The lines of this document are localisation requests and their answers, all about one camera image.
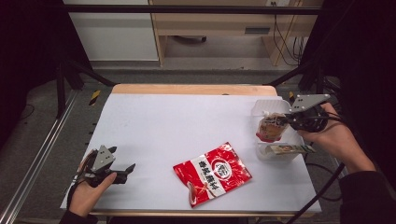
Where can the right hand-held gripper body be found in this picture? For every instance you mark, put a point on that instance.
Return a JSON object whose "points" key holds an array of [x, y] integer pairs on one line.
{"points": [[306, 102]]}

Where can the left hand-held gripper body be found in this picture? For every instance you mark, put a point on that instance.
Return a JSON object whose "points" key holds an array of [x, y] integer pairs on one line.
{"points": [[102, 160]]}

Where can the orange spout pouch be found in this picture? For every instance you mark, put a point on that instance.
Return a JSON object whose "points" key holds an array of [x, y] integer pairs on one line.
{"points": [[270, 129]]}

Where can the translucent plastic container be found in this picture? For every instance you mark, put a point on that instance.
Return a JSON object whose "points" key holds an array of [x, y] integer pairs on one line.
{"points": [[264, 105]]}

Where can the green and beige food pouch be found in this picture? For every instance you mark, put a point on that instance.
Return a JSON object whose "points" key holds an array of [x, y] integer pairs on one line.
{"points": [[289, 149]]}

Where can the red and white snack bag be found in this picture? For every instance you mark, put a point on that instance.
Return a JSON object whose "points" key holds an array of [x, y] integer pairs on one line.
{"points": [[211, 172]]}

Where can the person's left hand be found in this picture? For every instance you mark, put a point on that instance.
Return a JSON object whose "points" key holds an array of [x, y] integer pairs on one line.
{"points": [[85, 197]]}

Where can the person's right hand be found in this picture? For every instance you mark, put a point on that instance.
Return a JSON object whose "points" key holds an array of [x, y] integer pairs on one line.
{"points": [[342, 140]]}

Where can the yellow and black tape strip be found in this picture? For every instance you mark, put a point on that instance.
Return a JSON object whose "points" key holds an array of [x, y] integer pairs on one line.
{"points": [[95, 97], [291, 95]]}

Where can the black metal stand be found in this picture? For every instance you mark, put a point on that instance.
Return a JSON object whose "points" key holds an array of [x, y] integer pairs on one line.
{"points": [[311, 77], [60, 90]]}

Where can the white table mat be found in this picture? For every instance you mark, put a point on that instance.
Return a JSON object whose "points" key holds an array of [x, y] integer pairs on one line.
{"points": [[174, 121]]}

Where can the white cabinet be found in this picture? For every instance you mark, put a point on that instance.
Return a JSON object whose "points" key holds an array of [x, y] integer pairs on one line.
{"points": [[115, 34]]}

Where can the wooden desk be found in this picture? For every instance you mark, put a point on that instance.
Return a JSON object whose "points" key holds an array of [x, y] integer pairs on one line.
{"points": [[214, 23]]}

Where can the black horizontal frame bar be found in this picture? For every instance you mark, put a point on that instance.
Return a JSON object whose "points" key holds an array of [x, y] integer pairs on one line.
{"points": [[186, 9]]}

